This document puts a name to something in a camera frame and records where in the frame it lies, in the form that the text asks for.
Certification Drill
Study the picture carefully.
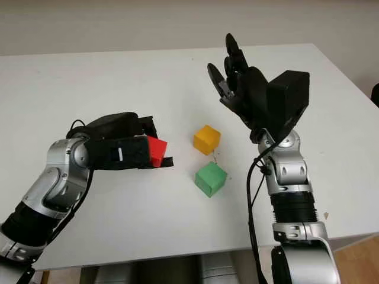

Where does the white table frame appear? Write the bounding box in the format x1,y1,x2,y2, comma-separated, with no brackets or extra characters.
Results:
331,229,379,252

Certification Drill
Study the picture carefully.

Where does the red cube block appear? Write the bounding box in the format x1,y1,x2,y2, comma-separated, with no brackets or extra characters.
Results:
147,135,168,168

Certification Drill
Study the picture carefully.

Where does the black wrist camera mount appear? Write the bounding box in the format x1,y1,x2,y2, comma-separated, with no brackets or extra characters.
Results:
266,70,311,143
85,137,151,171

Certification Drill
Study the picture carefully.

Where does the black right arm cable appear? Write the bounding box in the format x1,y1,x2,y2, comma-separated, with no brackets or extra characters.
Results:
247,141,281,284

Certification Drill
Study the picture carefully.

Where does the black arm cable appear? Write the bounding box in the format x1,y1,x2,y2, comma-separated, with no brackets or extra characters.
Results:
14,119,94,284
247,141,281,284

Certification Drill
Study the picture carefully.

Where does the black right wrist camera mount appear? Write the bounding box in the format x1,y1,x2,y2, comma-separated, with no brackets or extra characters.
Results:
266,70,311,143

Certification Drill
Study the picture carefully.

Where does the grey robot lower body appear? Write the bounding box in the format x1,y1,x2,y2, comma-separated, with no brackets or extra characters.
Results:
79,251,252,284

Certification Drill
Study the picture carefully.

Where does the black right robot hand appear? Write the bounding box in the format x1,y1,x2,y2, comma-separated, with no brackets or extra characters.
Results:
207,33,277,143

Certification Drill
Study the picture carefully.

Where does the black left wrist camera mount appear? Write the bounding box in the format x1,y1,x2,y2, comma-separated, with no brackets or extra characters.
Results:
85,137,151,171

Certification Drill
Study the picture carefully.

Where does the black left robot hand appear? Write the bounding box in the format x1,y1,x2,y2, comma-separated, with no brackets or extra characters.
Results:
85,111,161,141

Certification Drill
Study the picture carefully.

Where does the green cube block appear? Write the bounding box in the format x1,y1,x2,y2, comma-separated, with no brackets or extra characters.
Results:
195,161,228,198

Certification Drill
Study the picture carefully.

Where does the black tape strip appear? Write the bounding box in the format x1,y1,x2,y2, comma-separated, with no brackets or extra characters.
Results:
137,157,175,170

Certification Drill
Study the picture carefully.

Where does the yellow cube block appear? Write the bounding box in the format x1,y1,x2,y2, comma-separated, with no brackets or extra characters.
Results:
194,124,221,156

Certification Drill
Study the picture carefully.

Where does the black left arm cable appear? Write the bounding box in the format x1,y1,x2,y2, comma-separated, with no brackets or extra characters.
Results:
14,119,94,284

